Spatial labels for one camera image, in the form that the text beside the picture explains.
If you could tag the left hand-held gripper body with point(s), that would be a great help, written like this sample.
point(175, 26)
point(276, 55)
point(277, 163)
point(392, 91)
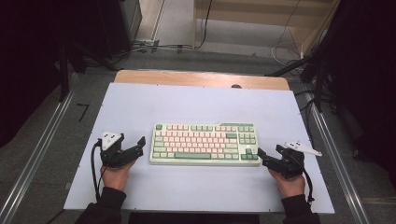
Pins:
point(113, 155)

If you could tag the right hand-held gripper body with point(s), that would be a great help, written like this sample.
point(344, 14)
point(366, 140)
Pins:
point(291, 161)

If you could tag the green and pink keyboard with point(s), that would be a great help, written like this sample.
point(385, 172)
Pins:
point(204, 143)

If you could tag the person's left hand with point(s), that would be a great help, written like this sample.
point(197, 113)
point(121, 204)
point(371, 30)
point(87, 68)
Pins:
point(115, 178)

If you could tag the person's right hand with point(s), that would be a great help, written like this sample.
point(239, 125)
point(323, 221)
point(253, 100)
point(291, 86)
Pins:
point(291, 186)

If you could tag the white table cover board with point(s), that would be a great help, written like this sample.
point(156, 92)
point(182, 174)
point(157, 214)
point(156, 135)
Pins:
point(199, 102)

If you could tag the wooden table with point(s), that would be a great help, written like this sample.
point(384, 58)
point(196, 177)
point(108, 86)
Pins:
point(186, 78)

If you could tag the black metal stand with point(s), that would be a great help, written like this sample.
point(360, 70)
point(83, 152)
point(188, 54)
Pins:
point(63, 77)

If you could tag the dark curtain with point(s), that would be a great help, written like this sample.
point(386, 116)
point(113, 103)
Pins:
point(367, 77)
point(28, 62)

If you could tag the black cabinet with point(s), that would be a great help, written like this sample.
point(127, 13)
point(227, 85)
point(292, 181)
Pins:
point(120, 25)

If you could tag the light wooden shelf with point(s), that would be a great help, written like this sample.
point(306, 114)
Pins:
point(249, 15)

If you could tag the metal floor rail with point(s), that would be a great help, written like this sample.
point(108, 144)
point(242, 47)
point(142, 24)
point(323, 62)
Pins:
point(34, 161)
point(339, 161)

